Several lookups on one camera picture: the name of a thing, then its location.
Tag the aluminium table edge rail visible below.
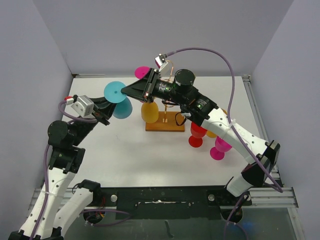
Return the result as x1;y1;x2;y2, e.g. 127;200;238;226
241;75;270;142

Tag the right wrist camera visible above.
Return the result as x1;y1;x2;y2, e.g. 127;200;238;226
154;53;169;77

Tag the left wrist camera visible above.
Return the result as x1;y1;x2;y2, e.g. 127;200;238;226
64;95;95;118

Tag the red wine glass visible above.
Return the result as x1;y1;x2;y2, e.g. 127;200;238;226
188;122;207;148

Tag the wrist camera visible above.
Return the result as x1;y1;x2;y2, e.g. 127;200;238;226
154;53;169;77
64;95;95;118

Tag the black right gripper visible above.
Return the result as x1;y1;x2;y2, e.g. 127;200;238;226
120;69;187;106

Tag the gold wire wine glass rack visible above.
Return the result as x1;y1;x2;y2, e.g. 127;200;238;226
160;60;174;124

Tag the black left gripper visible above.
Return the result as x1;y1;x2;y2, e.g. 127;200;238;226
71;94;121;146

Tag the wooden rack base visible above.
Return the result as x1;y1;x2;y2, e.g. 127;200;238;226
145;111;185;132

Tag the yellow wine glass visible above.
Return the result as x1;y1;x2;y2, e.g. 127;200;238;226
201;108;229;137
141;102;159;124

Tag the magenta wine glass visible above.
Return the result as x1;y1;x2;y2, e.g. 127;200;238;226
209;136;232;161
134;66;150;79

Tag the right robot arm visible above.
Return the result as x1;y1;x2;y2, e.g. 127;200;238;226
121;68;281;205

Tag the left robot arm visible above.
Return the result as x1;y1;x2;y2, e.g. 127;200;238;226
9;95;117;240

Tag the teal wine glass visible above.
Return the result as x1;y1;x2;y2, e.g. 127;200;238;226
103;81;133;119

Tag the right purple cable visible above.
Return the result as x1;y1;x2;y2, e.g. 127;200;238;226
164;46;284;240

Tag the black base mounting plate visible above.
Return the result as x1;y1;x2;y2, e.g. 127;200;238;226
91;185;238;220

